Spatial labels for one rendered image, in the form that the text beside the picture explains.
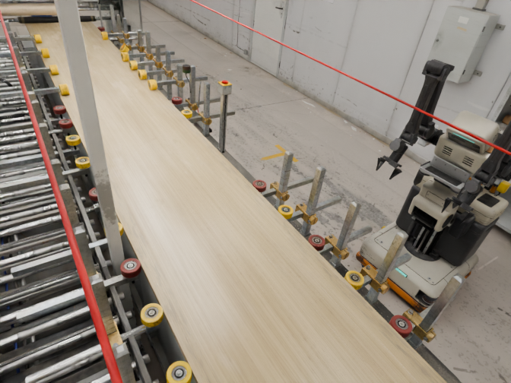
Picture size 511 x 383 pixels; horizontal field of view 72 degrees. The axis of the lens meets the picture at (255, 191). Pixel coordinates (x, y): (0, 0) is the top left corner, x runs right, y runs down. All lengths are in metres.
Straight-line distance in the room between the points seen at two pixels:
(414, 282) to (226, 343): 1.65
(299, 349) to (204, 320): 0.35
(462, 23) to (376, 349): 3.22
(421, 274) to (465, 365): 0.59
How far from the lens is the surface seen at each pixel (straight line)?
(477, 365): 2.84
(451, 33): 4.07
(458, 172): 2.26
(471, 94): 4.24
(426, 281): 2.69
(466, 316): 3.05
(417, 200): 2.43
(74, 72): 1.20
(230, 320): 1.37
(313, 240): 1.70
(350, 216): 1.67
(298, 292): 1.48
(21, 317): 1.59
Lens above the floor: 2.06
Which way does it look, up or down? 37 degrees down
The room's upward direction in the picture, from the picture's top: 7 degrees clockwise
